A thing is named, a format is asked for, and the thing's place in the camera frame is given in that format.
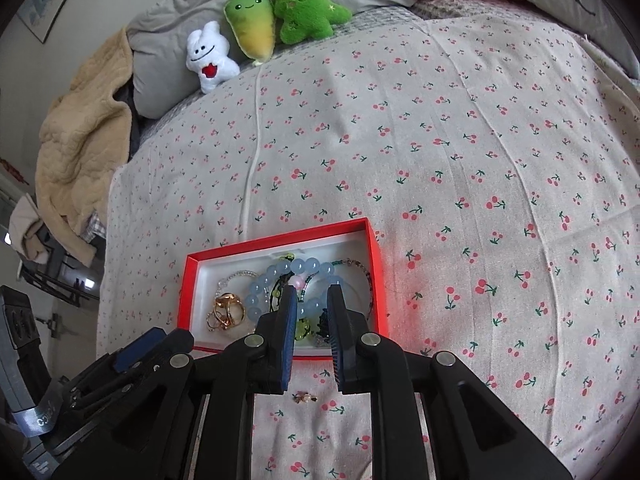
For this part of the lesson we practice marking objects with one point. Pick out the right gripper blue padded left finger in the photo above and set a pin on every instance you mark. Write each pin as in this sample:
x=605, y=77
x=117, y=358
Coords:
x=278, y=330

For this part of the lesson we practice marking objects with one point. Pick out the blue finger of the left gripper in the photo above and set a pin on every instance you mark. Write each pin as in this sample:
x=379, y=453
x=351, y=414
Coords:
x=138, y=349

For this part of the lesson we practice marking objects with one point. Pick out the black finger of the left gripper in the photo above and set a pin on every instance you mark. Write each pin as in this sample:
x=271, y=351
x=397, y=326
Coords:
x=179, y=341

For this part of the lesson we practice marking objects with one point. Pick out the right gripper dark padded right finger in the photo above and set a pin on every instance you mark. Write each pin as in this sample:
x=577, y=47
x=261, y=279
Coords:
x=345, y=330

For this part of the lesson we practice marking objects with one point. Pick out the gold ring cluster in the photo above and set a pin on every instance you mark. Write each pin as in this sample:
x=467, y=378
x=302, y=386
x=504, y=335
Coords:
x=227, y=312

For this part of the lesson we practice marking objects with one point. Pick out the small gold earring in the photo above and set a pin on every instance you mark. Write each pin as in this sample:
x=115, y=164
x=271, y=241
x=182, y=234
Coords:
x=303, y=397

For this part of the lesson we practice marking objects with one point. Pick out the red jewelry box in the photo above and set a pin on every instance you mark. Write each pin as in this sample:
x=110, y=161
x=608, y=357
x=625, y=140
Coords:
x=344, y=253

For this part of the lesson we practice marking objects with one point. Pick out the beige fleece blanket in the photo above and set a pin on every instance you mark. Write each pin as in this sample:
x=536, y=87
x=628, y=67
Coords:
x=83, y=139

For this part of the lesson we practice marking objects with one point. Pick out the grey pillow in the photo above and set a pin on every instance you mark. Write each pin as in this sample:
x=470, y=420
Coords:
x=157, y=38

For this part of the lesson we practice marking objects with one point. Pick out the white bunny plush toy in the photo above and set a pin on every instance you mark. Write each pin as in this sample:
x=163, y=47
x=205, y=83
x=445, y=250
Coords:
x=207, y=55

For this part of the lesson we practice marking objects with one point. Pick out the yellow green carrot plush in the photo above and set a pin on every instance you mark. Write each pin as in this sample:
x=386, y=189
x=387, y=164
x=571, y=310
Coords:
x=254, y=26

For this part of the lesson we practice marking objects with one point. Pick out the green tree plush toy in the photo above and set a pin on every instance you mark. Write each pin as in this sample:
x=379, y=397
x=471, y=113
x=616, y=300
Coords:
x=309, y=19

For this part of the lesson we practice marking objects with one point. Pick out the deer print pillow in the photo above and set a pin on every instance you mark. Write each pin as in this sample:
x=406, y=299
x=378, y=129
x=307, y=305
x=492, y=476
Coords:
x=592, y=19

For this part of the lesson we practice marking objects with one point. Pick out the framed wall picture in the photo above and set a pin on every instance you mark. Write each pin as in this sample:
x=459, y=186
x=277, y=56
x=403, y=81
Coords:
x=39, y=16

